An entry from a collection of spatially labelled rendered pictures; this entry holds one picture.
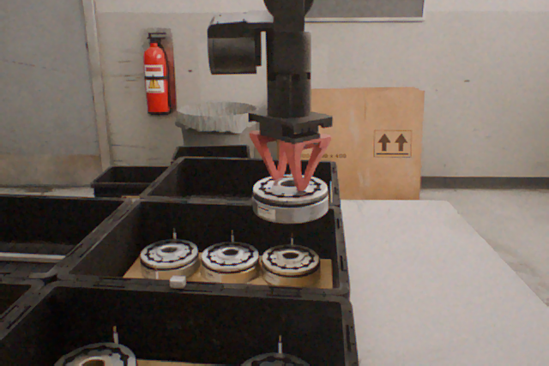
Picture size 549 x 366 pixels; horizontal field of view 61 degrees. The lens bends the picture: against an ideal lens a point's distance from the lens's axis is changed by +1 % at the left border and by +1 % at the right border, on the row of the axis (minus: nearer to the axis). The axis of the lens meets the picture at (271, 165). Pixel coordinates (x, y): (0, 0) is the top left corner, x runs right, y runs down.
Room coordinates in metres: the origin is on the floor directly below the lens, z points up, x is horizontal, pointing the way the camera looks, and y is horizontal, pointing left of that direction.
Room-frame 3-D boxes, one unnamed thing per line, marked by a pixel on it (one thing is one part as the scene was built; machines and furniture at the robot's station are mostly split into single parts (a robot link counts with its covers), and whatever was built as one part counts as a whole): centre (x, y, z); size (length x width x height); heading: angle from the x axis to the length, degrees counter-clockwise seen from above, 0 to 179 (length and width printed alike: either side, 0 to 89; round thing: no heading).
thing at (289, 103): (0.60, -0.02, 1.17); 0.10 x 0.07 x 0.07; 39
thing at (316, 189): (0.60, -0.03, 1.04); 0.10 x 0.10 x 0.01
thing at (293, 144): (0.59, -0.03, 1.09); 0.07 x 0.07 x 0.09; 39
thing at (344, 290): (0.68, 0.08, 0.92); 0.40 x 0.30 x 0.02; 84
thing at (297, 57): (0.60, -0.02, 1.23); 0.07 x 0.06 x 0.07; 89
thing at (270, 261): (0.74, -0.03, 0.86); 0.10 x 0.10 x 0.01
